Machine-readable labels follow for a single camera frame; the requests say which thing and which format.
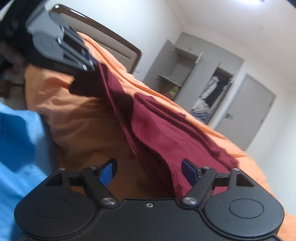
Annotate black door handle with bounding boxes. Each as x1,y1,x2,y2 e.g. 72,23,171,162
225,113,233,120

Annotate orange bed sheet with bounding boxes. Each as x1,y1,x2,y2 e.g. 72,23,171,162
23,31,296,241

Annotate grey wardrobe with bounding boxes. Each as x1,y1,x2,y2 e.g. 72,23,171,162
144,33,244,116

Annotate colourful bag in wardrobe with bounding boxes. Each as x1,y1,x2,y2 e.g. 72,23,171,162
165,85,180,101

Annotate grey room door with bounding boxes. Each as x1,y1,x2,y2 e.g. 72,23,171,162
216,74,276,151

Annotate white wall socket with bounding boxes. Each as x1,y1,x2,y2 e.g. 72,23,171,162
134,68,142,74

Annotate folded clothes pile in wardrobe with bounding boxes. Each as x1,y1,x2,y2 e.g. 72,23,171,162
190,98,214,124

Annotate dark red garment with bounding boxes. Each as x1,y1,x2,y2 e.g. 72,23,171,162
69,63,238,198

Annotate hanging clothes in wardrobe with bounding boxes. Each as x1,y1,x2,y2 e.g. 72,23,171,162
202,76,230,108

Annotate blue shirt of person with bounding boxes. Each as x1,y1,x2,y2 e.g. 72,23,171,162
1,104,55,240

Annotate brown padded headboard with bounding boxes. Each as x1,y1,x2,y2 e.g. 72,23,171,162
51,4,142,74

